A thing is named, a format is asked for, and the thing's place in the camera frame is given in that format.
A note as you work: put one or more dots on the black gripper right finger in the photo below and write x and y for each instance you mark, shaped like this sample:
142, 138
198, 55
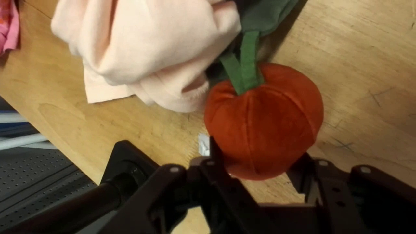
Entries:
336, 202

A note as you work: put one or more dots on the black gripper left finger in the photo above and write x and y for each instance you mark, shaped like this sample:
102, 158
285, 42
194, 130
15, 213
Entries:
228, 206

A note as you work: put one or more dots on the red plush tomato toy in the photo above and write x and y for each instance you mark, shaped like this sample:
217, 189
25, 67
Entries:
265, 116

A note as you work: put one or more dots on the light peach cloth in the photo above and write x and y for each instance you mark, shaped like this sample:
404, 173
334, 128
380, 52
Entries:
157, 50

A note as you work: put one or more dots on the pink cloth with orange print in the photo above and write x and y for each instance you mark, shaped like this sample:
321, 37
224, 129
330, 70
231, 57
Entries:
10, 26

